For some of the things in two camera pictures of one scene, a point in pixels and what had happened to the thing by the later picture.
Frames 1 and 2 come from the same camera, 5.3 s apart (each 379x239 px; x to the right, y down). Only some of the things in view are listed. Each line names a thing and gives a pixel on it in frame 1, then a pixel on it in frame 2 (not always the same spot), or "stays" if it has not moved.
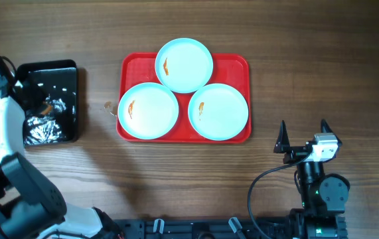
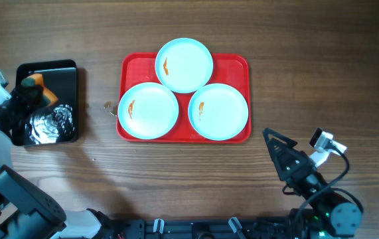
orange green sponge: (47, 111) -> (36, 79)
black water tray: (57, 122) stays
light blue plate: (148, 111) stays
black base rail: (233, 228) stays
